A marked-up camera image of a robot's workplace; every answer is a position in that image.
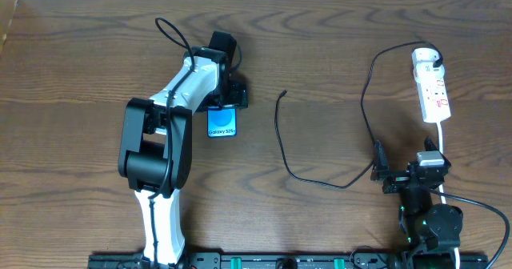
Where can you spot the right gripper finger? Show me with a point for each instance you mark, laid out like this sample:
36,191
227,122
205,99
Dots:
429,144
381,166

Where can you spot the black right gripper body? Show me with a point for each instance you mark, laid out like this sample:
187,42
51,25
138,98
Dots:
401,177

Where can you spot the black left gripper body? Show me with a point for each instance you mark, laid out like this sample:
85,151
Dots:
233,98

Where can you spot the blue Samsung Galaxy smartphone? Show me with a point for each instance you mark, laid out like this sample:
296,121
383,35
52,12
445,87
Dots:
221,123

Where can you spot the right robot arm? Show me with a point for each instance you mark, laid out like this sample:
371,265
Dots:
433,229

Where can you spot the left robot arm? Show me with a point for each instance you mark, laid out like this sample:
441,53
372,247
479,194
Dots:
156,147

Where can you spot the white power strip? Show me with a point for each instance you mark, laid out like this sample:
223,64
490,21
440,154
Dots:
432,94

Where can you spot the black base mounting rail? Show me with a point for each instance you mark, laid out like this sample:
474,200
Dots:
364,259

